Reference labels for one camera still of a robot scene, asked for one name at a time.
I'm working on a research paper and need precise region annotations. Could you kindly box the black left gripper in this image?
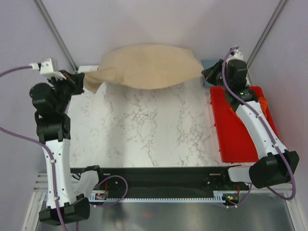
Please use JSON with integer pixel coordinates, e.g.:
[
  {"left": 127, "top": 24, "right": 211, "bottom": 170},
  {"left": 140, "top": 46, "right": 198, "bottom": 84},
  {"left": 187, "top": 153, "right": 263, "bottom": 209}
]
[{"left": 47, "top": 69, "right": 85, "bottom": 112}]

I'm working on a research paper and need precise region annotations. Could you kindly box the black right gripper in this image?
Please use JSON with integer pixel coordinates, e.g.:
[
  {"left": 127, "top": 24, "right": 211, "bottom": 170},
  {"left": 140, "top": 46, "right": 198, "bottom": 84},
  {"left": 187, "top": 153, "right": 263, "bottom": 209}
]
[{"left": 203, "top": 59, "right": 232, "bottom": 90}]

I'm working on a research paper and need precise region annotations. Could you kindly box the beige t shirt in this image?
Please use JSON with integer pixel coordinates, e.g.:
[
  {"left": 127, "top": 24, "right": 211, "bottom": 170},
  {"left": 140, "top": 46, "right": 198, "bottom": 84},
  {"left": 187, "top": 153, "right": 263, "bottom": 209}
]
[{"left": 84, "top": 44, "right": 204, "bottom": 93}]

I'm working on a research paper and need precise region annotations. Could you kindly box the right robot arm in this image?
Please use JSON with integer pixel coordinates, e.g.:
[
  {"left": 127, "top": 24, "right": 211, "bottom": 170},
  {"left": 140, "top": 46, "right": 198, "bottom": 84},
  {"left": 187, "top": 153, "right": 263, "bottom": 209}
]
[{"left": 202, "top": 59, "right": 299, "bottom": 190}]

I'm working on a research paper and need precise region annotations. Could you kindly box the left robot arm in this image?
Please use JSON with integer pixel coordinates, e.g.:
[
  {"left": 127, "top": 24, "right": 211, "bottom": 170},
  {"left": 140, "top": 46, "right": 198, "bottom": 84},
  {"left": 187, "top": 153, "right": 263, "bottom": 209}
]
[{"left": 29, "top": 70, "right": 106, "bottom": 226}]

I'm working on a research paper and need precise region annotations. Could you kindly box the folded blue-grey t shirt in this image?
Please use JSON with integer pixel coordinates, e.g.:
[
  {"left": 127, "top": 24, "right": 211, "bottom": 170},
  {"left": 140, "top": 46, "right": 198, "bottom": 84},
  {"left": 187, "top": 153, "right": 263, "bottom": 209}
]
[{"left": 201, "top": 59, "right": 223, "bottom": 88}]

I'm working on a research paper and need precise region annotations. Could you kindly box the orange t shirt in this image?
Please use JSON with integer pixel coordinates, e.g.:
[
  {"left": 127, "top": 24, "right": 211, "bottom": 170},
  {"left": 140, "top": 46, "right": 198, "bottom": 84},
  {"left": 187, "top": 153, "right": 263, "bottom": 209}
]
[{"left": 229, "top": 97, "right": 270, "bottom": 121}]

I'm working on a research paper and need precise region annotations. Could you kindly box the red plastic bin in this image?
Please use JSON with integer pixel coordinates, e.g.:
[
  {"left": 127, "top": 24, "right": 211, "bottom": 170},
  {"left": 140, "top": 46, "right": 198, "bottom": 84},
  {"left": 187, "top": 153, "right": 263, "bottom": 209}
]
[{"left": 209, "top": 86, "right": 281, "bottom": 164}]

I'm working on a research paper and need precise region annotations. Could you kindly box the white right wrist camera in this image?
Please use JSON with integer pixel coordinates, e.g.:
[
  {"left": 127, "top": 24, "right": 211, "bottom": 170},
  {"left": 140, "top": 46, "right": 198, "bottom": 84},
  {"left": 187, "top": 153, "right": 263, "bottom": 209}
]
[{"left": 227, "top": 48, "right": 244, "bottom": 62}]

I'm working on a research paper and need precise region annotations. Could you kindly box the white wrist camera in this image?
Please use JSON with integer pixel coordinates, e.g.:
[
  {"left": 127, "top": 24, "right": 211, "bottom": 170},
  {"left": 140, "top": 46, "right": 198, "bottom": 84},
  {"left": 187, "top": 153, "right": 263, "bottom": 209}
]
[
  {"left": 29, "top": 58, "right": 66, "bottom": 80},
  {"left": 227, "top": 48, "right": 244, "bottom": 62}
]

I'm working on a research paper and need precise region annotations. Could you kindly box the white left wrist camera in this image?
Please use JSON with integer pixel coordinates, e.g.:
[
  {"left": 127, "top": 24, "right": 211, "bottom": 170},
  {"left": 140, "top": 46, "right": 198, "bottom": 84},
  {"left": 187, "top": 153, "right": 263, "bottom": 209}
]
[{"left": 29, "top": 58, "right": 66, "bottom": 80}]

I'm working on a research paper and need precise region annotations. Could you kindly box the left aluminium frame post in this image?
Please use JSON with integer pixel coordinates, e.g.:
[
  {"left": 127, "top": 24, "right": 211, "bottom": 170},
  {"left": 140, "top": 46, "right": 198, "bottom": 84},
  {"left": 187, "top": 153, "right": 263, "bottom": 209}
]
[{"left": 33, "top": 0, "right": 78, "bottom": 72}]

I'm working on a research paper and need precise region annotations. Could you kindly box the aluminium frame post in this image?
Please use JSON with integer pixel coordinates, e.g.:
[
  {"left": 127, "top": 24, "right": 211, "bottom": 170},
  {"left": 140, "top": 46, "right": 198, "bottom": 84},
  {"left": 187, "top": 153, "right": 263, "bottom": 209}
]
[
  {"left": 245, "top": 0, "right": 289, "bottom": 70},
  {"left": 33, "top": 0, "right": 78, "bottom": 72}
]

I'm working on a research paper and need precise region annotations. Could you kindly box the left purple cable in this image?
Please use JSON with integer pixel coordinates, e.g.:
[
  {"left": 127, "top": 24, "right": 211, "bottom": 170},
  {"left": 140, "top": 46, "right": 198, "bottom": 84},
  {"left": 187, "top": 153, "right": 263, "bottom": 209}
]
[{"left": 0, "top": 65, "right": 128, "bottom": 231}]

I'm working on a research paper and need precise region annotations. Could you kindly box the right aluminium frame post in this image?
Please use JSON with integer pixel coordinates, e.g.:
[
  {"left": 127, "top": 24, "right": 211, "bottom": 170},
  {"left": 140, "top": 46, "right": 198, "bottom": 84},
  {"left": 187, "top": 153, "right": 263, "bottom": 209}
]
[{"left": 245, "top": 0, "right": 289, "bottom": 70}]

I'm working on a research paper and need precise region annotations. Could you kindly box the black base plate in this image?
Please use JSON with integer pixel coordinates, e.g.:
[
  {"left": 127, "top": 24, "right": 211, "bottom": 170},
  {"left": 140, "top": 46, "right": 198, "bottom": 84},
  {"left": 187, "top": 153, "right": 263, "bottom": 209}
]
[{"left": 96, "top": 166, "right": 251, "bottom": 199}]

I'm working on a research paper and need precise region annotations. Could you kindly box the aluminium rail profile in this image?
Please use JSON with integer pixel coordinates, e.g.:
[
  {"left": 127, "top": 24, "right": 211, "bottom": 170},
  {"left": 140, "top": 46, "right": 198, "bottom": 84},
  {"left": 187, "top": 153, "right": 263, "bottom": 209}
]
[{"left": 33, "top": 173, "right": 292, "bottom": 192}]

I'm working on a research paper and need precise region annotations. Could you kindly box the white slotted cable duct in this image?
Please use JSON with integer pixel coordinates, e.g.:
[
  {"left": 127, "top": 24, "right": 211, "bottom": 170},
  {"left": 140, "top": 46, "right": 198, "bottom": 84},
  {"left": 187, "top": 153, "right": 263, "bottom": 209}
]
[{"left": 89, "top": 191, "right": 238, "bottom": 204}]

